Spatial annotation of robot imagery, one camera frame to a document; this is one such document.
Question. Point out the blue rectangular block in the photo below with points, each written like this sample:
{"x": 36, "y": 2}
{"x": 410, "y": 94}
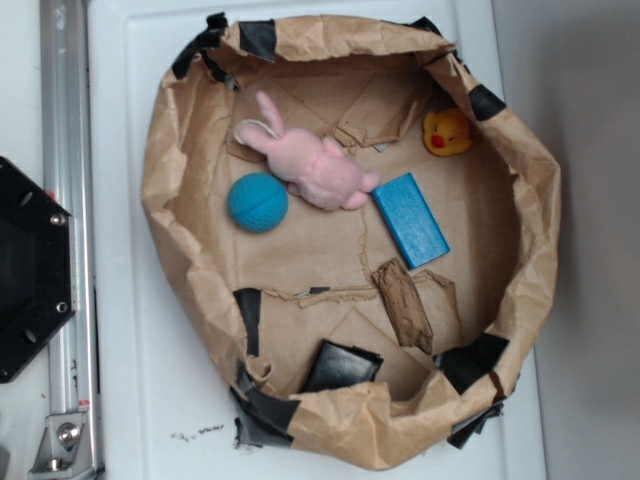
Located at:
{"x": 410, "y": 221}

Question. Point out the pink plush bunny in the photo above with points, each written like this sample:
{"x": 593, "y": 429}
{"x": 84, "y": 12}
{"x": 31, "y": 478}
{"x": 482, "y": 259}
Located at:
{"x": 315, "y": 169}

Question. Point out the blue dimpled ball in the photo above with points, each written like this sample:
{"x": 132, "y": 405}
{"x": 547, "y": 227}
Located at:
{"x": 257, "y": 202}

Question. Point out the black folded tape pad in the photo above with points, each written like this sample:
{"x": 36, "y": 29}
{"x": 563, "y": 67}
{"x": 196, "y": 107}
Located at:
{"x": 337, "y": 366}

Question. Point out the brown bark wood piece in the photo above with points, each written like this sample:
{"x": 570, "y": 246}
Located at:
{"x": 404, "y": 306}

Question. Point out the yellow rubber duck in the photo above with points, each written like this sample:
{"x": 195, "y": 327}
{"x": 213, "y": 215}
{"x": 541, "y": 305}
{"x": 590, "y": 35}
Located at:
{"x": 447, "y": 132}

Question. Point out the white plastic tray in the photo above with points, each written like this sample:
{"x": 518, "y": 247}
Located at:
{"x": 165, "y": 413}

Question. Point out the brown paper bag enclosure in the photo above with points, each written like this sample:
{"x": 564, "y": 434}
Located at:
{"x": 263, "y": 303}

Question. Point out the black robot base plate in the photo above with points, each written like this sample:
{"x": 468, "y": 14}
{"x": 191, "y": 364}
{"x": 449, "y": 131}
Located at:
{"x": 36, "y": 272}

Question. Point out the aluminium extrusion rail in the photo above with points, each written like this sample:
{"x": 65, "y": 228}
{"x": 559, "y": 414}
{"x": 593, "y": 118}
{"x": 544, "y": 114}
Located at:
{"x": 73, "y": 351}

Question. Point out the metal corner bracket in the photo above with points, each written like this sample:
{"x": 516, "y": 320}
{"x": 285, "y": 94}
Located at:
{"x": 65, "y": 449}

